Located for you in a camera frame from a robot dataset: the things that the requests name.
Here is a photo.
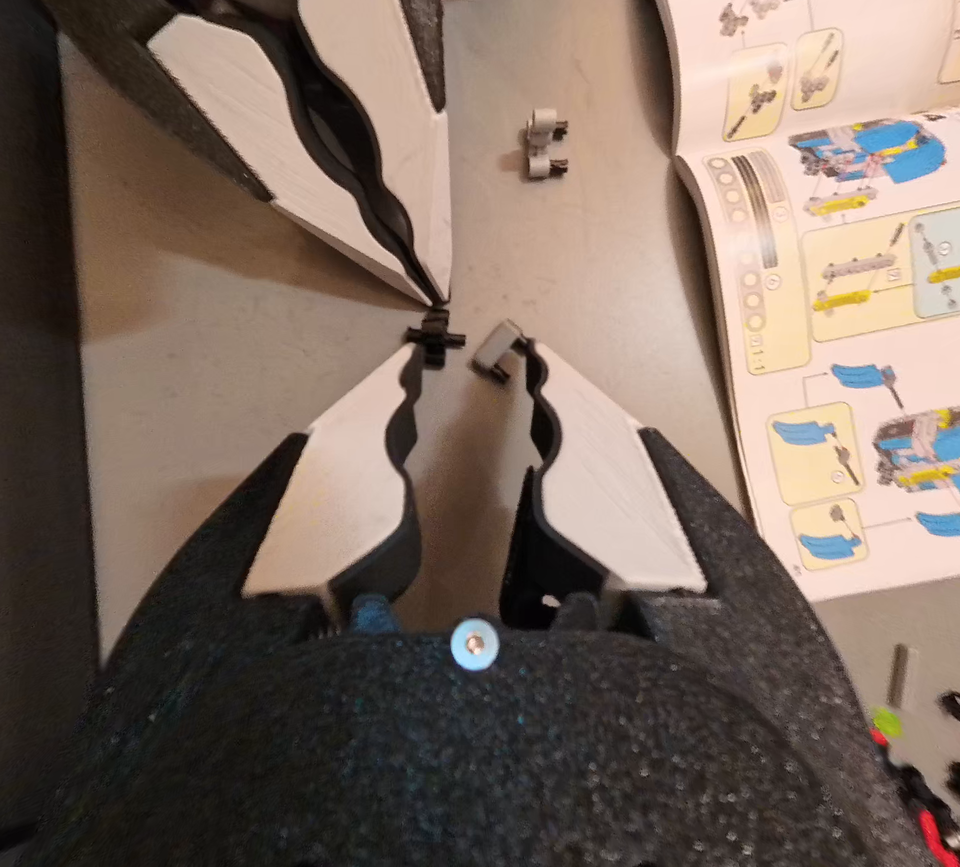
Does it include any grey desk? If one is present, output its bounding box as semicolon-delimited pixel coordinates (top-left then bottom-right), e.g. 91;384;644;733
60;0;960;867

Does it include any light grey connector assembly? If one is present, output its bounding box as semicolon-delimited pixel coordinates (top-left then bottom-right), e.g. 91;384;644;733
521;108;571;180

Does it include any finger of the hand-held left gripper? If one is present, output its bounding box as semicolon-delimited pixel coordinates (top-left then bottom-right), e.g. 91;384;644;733
291;0;453;303
147;12;450;308

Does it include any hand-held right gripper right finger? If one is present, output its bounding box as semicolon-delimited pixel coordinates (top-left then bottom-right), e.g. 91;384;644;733
498;338;709;627

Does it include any grey brick with black pins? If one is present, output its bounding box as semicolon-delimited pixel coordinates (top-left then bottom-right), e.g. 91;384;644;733
470;319;526;382

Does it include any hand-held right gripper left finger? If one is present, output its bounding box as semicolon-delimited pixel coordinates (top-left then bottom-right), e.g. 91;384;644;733
241;342;423;628

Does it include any black cross connector piece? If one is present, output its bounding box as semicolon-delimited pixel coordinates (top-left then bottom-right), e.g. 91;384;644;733
405;308;468;367

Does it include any pile of small brick parts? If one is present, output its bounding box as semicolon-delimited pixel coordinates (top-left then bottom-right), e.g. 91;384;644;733
870;687;960;867

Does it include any open instruction booklet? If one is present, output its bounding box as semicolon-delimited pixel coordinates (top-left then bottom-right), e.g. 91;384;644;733
624;0;960;602

